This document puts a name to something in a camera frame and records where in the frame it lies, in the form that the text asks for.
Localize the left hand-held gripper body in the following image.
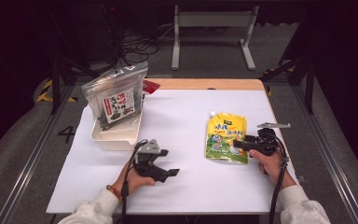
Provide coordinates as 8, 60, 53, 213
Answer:
132, 138, 170, 184

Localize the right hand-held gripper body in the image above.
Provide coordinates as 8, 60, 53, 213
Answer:
253, 121, 292, 157

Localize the yellow sauce pouch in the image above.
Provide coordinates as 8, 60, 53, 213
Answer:
203, 110, 250, 165

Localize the beige plastic bin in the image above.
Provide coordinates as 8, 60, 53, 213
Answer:
89, 108, 144, 152

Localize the red and white snack packet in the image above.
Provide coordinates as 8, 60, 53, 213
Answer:
142, 79, 161, 95

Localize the clear zip bag of seaweed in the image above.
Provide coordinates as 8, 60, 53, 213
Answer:
81, 61, 149, 131

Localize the person's left hand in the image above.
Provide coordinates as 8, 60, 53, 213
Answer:
110, 163, 157, 198

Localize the person's right hand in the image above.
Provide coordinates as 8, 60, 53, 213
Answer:
248, 148, 296, 189

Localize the white table sheet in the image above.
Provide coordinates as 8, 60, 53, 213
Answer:
46, 89, 299, 215

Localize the yellow and black hazard tape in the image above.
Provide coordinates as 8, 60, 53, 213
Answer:
35, 78, 77, 104

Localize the grey metal stand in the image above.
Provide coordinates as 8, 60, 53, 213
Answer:
171, 5, 260, 72

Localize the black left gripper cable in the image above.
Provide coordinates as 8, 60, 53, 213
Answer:
119, 139, 149, 224

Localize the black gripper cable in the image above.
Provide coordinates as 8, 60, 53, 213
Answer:
119, 139, 149, 224
268, 133, 291, 224

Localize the red wrist bracelet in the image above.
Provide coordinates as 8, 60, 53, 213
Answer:
105, 184, 123, 202

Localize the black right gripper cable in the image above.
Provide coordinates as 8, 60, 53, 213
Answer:
268, 133, 291, 224

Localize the aluminium floor rail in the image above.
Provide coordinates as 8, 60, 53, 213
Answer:
0, 84, 76, 224
291, 83, 358, 224

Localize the black metal frame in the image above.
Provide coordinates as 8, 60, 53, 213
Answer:
47, 8, 102, 116
258, 8, 317, 115

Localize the tangle of black floor cables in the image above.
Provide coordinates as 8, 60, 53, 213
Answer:
117, 29, 162, 67

